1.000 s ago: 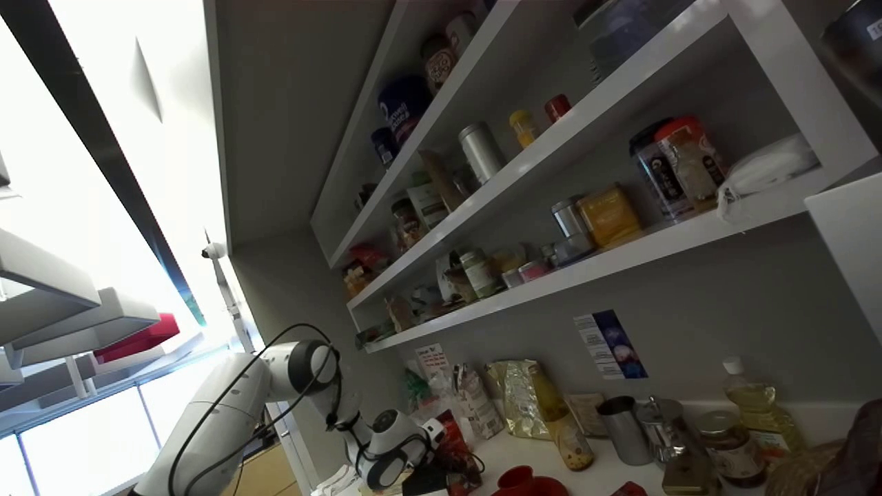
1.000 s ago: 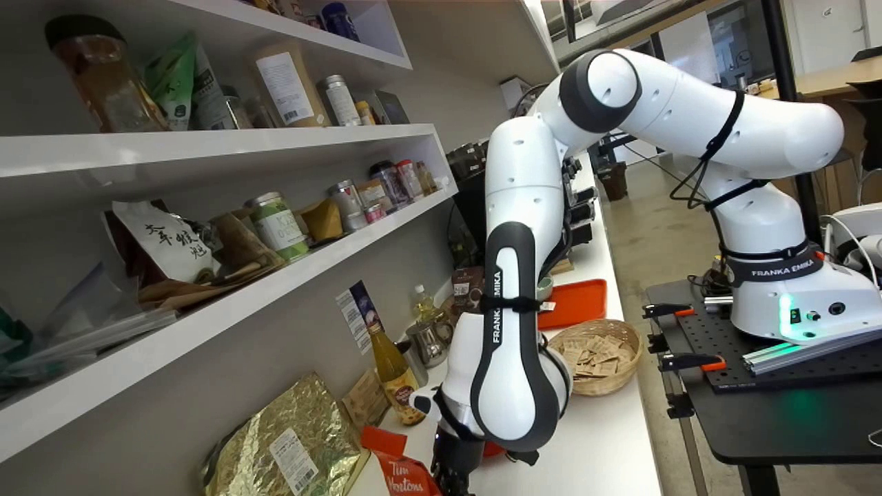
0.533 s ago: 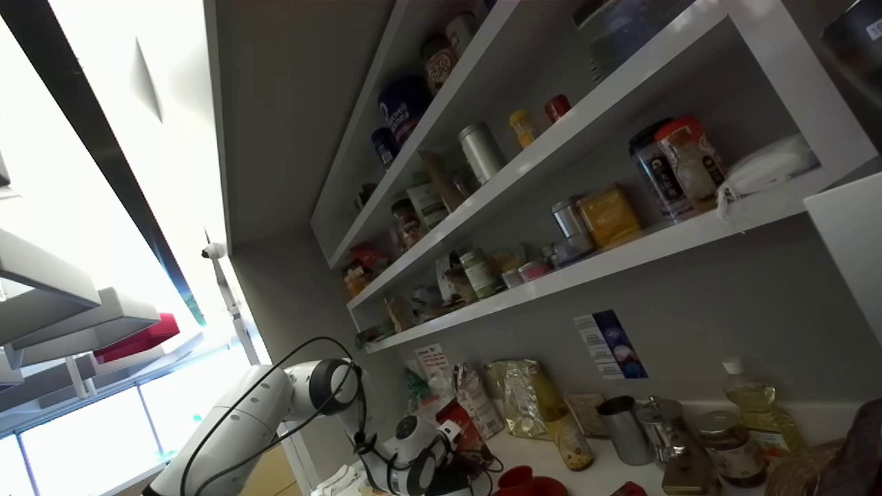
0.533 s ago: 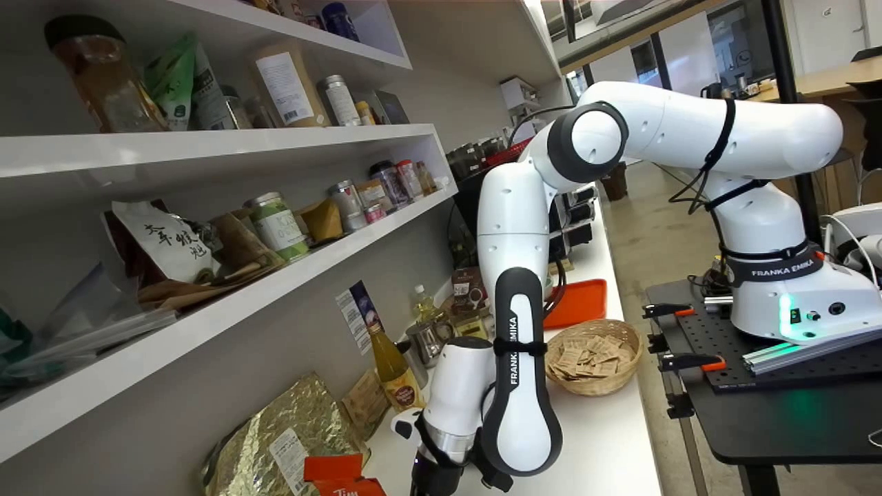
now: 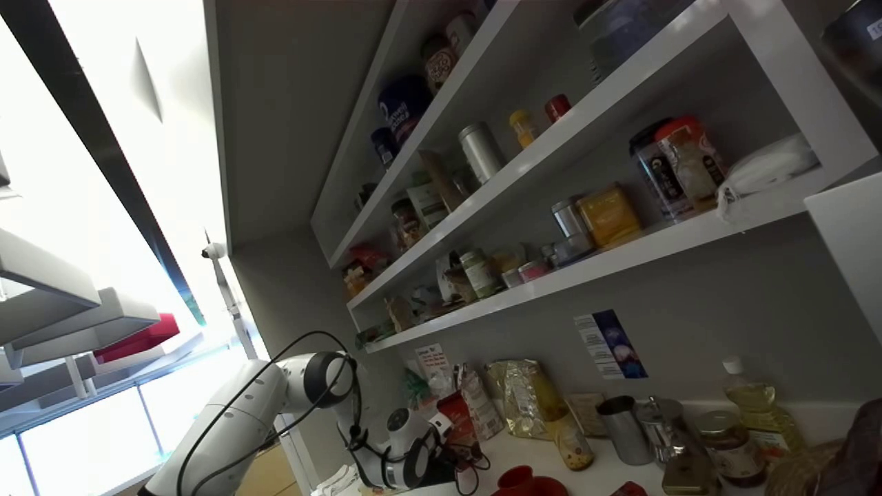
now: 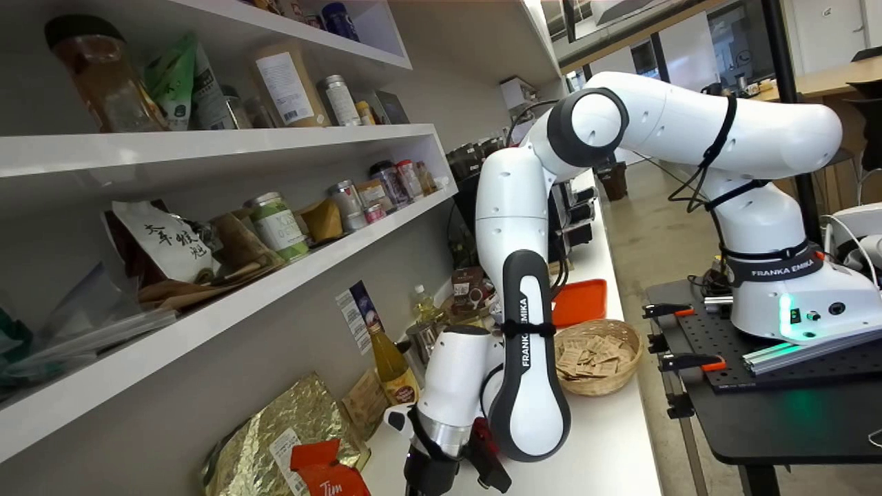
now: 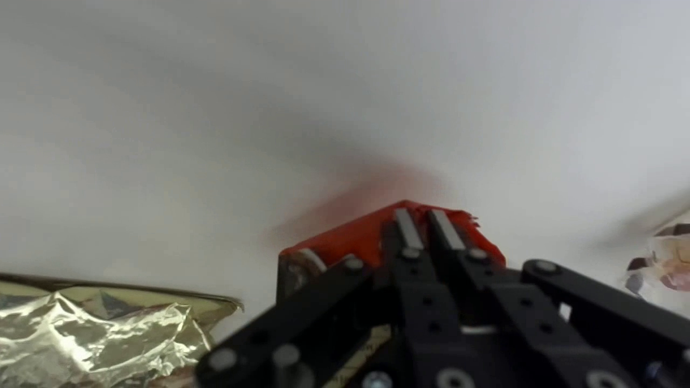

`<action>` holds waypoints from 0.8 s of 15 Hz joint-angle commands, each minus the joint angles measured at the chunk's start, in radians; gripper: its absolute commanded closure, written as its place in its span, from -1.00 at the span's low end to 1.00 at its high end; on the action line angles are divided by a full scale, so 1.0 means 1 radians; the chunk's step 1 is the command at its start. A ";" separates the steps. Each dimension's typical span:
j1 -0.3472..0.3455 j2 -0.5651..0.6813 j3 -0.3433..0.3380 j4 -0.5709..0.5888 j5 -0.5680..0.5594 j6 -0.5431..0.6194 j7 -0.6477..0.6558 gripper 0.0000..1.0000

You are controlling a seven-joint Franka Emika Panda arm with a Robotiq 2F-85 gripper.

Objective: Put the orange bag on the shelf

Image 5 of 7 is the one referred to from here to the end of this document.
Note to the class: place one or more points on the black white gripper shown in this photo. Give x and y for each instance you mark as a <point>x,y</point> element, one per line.
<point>414,455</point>

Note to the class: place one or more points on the orange red snack bag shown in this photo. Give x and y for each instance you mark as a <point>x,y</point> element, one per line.
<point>455,418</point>

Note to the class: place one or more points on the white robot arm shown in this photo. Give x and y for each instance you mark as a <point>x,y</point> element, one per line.
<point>237,414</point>

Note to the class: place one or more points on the yellow pasta bag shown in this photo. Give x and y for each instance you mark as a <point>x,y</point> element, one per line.
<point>524,397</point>

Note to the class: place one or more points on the dark blue bag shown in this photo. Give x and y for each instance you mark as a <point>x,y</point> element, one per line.
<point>404,109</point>

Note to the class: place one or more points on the brown coffee bag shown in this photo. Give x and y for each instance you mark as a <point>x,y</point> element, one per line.
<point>855,455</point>

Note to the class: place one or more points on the white plastic bag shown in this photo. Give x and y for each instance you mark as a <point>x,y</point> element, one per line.
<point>767,167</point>

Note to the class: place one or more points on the white red tall packet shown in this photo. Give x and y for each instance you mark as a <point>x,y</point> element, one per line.
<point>481,404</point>

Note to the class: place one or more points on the white printed packet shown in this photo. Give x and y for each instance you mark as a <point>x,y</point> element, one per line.
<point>434,369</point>

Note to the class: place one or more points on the red round plate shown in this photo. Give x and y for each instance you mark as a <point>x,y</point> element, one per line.
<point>530,484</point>

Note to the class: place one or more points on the small amber jar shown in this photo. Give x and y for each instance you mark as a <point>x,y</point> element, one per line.
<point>571,444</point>

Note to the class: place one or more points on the white lidded jar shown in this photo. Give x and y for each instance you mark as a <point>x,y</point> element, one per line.
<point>481,274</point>

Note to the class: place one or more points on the pink flat tin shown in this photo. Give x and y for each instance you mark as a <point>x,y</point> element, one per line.
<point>524,274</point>

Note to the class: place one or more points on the steel cup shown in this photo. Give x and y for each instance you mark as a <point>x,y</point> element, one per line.
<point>627,430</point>

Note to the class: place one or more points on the white green jar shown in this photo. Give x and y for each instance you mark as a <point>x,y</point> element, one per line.
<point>426,206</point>

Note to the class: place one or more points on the silver metal lids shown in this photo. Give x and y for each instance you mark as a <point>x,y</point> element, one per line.
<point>677,443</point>

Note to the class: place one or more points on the small silver can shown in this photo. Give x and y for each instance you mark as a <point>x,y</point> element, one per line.
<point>570,222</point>

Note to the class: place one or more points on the red flat object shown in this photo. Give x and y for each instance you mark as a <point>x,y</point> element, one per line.
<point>138,338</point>

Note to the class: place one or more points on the yellow box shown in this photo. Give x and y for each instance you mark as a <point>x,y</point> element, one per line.
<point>608,219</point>

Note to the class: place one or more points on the tall silver can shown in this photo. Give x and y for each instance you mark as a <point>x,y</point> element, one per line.
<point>481,153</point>

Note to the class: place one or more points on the glass jar with gold lid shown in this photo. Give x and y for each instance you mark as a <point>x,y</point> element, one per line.
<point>732,449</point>

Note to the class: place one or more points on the yellow lidded jar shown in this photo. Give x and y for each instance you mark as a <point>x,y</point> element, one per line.
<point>524,127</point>

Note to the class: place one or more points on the yellow oil bottle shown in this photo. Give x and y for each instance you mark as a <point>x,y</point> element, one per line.
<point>760,404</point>

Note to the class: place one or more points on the blue food box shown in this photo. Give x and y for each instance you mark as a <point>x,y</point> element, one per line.
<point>656,179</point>

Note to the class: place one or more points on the red small jar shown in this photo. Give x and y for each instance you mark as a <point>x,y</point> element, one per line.
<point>559,105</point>

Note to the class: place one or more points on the brown jar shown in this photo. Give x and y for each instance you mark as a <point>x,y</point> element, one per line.
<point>440,61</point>

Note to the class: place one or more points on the jar with red lid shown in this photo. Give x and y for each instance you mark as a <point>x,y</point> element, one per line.
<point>689,161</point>

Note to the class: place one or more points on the dark grey container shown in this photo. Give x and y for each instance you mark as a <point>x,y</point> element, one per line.
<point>634,29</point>

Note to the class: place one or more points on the white cabinet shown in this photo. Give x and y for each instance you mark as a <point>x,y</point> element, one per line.
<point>851,250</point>

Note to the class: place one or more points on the dark round pot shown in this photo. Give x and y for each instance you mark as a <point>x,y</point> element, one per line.
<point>859,43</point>

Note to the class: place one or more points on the blue white wall poster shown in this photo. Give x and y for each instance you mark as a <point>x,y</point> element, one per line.
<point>609,346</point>

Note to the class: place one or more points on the white camera stand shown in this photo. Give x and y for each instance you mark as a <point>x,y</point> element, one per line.
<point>226,294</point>

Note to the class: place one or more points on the white wall shelf unit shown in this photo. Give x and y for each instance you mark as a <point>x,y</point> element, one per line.
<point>643,252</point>

